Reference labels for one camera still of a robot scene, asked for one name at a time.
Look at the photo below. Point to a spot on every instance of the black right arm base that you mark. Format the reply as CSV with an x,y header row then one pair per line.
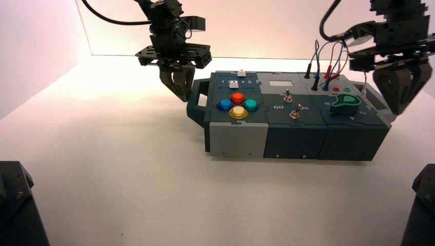
x,y
421,210

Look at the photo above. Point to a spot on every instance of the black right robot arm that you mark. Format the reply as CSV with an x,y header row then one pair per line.
x,y
397,8

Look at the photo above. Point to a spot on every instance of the red banana socket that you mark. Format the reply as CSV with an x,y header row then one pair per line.
x,y
336,89

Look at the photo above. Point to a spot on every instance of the small white display window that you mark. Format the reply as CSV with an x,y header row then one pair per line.
x,y
280,83

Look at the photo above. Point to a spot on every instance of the green banana socket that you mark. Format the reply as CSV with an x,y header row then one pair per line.
x,y
347,89

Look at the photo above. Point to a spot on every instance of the white slider knob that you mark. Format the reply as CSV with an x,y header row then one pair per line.
x,y
241,73
233,85

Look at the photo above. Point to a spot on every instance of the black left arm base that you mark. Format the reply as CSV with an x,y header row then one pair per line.
x,y
17,210

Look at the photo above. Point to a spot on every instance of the metal toggle switch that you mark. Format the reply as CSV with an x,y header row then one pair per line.
x,y
287,97
294,114

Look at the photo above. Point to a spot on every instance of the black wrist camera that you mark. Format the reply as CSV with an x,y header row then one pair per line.
x,y
196,23
365,30

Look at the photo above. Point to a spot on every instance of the dark teal grey control box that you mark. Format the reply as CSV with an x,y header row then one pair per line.
x,y
292,142

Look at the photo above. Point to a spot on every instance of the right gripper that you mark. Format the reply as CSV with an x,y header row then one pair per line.
x,y
401,44

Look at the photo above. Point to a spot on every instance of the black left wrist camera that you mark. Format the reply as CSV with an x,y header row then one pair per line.
x,y
196,23

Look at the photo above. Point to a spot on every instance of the orange round push button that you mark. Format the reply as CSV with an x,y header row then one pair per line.
x,y
237,98

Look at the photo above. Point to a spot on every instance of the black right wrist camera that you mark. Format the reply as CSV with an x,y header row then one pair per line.
x,y
365,30

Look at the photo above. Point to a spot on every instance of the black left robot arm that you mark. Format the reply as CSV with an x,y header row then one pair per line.
x,y
163,17

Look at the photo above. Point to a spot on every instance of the green rotary selector knob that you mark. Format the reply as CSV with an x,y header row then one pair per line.
x,y
346,104

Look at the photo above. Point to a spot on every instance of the yellow round push button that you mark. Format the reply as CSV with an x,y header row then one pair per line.
x,y
238,112

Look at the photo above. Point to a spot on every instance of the blue round push button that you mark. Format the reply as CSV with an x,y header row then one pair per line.
x,y
225,104

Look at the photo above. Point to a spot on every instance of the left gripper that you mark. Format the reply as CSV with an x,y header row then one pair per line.
x,y
173,52

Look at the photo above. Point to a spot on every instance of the teal round push button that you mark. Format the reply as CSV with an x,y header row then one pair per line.
x,y
251,105

